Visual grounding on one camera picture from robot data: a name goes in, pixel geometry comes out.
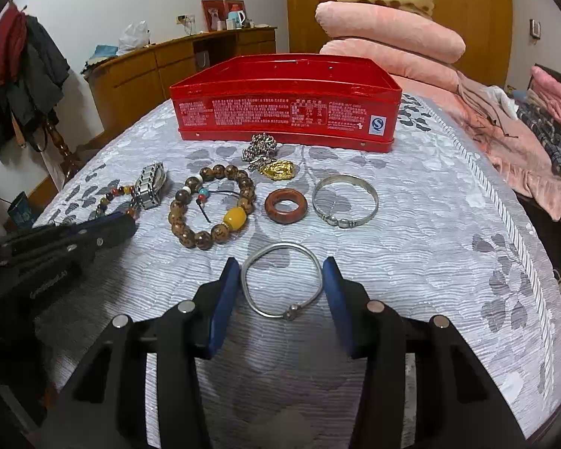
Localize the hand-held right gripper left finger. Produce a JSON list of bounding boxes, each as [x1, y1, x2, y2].
[[42, 257, 242, 449]]

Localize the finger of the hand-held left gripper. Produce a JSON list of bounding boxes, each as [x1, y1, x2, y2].
[[0, 212, 138, 261], [0, 244, 97, 286]]

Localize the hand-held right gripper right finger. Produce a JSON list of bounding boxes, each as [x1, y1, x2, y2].
[[322, 256, 524, 449]]

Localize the dark red bead bracelet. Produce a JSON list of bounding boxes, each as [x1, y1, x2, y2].
[[91, 184, 138, 225]]

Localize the silver metal watch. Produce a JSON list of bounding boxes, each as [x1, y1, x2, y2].
[[132, 161, 168, 211]]

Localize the silver bangle ball ends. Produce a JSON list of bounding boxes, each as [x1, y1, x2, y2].
[[240, 243, 325, 323]]

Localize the silver bangle with clasp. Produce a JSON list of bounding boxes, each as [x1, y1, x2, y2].
[[312, 174, 380, 230]]

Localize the large brown bead bracelet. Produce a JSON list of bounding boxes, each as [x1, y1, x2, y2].
[[169, 164, 255, 250]]

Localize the reddish wooden ring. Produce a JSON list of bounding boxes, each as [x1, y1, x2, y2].
[[264, 189, 309, 224]]

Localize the gold pendant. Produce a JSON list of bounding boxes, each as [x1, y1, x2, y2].
[[261, 159, 296, 181]]

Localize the silver bead chain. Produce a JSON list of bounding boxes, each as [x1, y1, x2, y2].
[[242, 133, 278, 169]]

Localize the red tin box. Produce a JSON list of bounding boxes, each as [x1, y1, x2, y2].
[[169, 54, 403, 154]]

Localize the blue box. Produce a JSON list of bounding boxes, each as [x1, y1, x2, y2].
[[7, 194, 40, 232]]

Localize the wooden coat rack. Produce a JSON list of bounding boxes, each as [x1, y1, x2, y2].
[[42, 112, 78, 183]]

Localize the grey floral bedspread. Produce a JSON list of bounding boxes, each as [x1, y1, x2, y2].
[[33, 89, 561, 449]]

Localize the wooden sideboard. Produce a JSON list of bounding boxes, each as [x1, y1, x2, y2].
[[82, 27, 278, 150]]

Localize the dark grey jacket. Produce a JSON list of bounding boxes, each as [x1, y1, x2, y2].
[[4, 16, 71, 127]]

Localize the white plastic bag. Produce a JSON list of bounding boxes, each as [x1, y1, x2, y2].
[[117, 21, 151, 54]]

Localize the red garment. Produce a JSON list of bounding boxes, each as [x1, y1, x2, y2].
[[0, 7, 29, 99]]

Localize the pink bed sheet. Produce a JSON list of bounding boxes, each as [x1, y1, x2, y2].
[[402, 70, 561, 225]]

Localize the thick pink folded quilt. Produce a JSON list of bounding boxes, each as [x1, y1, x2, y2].
[[315, 1, 467, 64], [319, 40, 461, 92]]

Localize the beige garment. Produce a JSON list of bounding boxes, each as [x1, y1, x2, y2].
[[458, 72, 519, 141]]

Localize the plaid cloth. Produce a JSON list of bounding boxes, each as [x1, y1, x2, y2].
[[516, 103, 561, 174]]

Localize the small folded pink blanket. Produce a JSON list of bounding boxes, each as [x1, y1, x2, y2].
[[530, 65, 561, 125]]

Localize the yellow spotted blanket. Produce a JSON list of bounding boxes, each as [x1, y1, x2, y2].
[[335, 0, 435, 19]]

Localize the wooden wardrobe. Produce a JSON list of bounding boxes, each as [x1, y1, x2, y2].
[[285, 0, 512, 87]]

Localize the red picture frame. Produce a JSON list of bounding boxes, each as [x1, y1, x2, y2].
[[201, 0, 225, 33], [223, 0, 246, 29]]

